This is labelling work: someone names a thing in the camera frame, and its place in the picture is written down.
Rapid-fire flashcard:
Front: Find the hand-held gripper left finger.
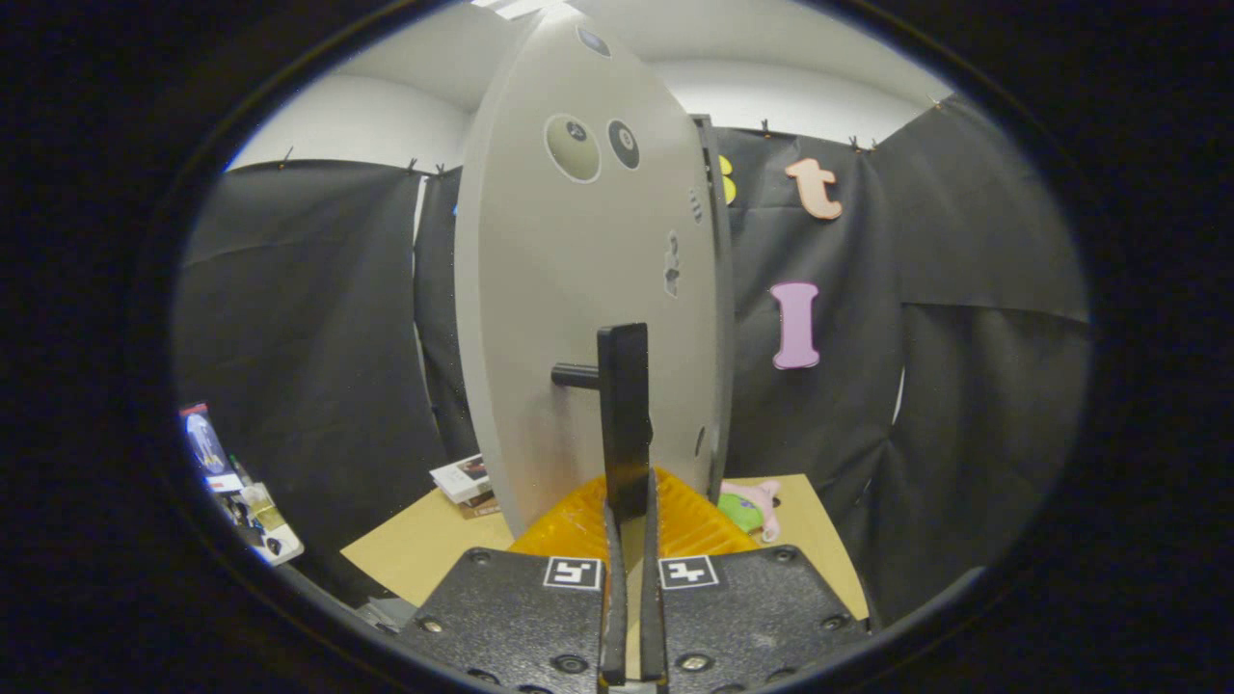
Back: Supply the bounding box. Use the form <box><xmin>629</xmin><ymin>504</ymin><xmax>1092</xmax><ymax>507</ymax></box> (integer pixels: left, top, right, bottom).
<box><xmin>395</xmin><ymin>477</ymin><xmax>630</xmax><ymax>694</ymax></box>

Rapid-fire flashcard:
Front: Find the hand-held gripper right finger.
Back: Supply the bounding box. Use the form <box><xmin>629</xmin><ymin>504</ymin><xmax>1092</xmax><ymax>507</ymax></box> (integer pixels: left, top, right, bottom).
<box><xmin>638</xmin><ymin>469</ymin><xmax>873</xmax><ymax>694</ymax></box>

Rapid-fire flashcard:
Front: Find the grey shoe cabinet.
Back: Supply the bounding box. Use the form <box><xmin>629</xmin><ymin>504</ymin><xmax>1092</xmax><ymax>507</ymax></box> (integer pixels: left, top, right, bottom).
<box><xmin>692</xmin><ymin>114</ymin><xmax>738</xmax><ymax>502</ymax></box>

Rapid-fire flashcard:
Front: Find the grey shoe cabinet door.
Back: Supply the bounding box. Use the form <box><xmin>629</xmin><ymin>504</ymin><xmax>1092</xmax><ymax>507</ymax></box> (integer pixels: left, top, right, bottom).
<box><xmin>453</xmin><ymin>10</ymin><xmax>734</xmax><ymax>541</ymax></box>

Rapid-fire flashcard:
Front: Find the green pink plush toy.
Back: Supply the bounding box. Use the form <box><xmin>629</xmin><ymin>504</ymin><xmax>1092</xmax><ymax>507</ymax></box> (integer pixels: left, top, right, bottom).
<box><xmin>718</xmin><ymin>479</ymin><xmax>784</xmax><ymax>543</ymax></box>

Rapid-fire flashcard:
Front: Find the white book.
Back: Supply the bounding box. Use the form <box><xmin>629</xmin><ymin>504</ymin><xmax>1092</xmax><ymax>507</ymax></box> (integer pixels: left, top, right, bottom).
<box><xmin>429</xmin><ymin>453</ymin><xmax>495</xmax><ymax>505</ymax></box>

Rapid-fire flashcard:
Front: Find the white tray of small items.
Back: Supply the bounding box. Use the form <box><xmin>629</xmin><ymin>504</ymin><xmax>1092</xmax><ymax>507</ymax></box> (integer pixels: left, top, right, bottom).
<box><xmin>229</xmin><ymin>480</ymin><xmax>305</xmax><ymax>568</ymax></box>

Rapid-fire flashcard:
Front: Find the blue printed card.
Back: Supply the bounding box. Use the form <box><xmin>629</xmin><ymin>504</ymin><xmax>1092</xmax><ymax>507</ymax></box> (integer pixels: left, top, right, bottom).
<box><xmin>181</xmin><ymin>403</ymin><xmax>244</xmax><ymax>494</ymax></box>

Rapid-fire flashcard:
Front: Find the black backdrop cloth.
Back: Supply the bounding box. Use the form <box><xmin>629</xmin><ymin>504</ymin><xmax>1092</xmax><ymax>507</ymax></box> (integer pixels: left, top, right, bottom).
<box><xmin>174</xmin><ymin>92</ymin><xmax>1092</xmax><ymax>627</ymax></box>

